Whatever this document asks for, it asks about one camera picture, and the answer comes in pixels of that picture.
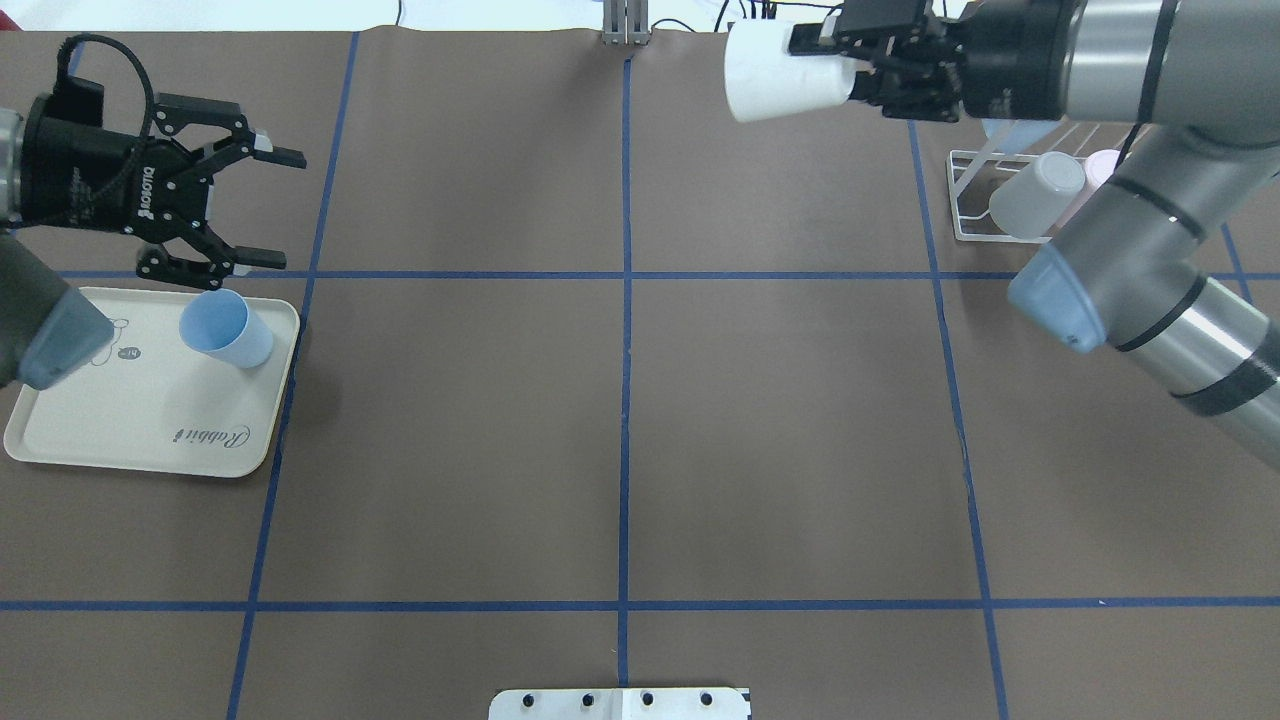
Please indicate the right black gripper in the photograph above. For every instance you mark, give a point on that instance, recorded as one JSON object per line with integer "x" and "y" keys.
{"x": 1012, "y": 62}

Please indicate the light blue cup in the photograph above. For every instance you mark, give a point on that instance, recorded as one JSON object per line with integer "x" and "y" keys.
{"x": 220, "y": 324}

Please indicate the aluminium frame post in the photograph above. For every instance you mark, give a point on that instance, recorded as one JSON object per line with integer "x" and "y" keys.
{"x": 626, "y": 22}

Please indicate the pink plastic cup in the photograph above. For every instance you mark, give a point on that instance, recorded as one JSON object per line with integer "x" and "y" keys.
{"x": 1097, "y": 168}

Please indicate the white central pedestal column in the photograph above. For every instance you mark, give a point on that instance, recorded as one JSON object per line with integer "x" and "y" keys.
{"x": 622, "y": 703}

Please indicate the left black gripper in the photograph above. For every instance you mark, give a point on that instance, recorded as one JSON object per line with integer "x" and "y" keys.
{"x": 82, "y": 172}

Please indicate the light blue cup off tray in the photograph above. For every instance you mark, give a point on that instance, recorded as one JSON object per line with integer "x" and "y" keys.
{"x": 1009, "y": 136}

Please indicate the white wire cup rack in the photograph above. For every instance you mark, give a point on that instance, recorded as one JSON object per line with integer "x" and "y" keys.
{"x": 973, "y": 175}

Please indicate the cream plastic tray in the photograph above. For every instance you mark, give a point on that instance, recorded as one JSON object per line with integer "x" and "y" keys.
{"x": 148, "y": 402}

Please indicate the cream plastic cup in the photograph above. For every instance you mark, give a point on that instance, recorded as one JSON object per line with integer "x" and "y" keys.
{"x": 763, "y": 81}

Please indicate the frosted white plastic cup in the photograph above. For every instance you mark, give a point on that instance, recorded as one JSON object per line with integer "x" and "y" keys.
{"x": 1025, "y": 206}

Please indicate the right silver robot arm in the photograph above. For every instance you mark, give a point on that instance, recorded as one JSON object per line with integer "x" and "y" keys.
{"x": 1197, "y": 83}

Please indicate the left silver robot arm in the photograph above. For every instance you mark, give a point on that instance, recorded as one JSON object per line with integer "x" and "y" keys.
{"x": 49, "y": 328}

